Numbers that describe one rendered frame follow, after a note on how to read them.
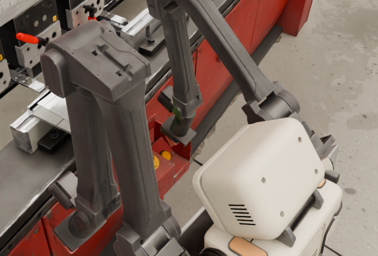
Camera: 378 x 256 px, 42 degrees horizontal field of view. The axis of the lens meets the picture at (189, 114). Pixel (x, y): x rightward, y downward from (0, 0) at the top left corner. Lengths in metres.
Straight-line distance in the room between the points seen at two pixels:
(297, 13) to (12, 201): 2.54
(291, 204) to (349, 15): 3.19
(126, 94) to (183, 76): 0.68
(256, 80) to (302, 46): 2.43
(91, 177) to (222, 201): 0.23
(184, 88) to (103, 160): 0.56
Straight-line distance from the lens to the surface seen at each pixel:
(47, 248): 1.66
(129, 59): 0.67
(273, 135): 0.90
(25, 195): 1.46
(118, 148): 0.73
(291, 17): 3.55
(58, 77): 0.68
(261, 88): 1.12
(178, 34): 1.24
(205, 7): 1.11
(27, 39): 1.26
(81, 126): 0.78
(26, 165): 1.53
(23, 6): 1.28
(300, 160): 0.92
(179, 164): 1.71
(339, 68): 3.44
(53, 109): 1.49
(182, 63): 1.30
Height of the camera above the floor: 2.03
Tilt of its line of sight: 45 degrees down
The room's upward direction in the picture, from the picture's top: 5 degrees clockwise
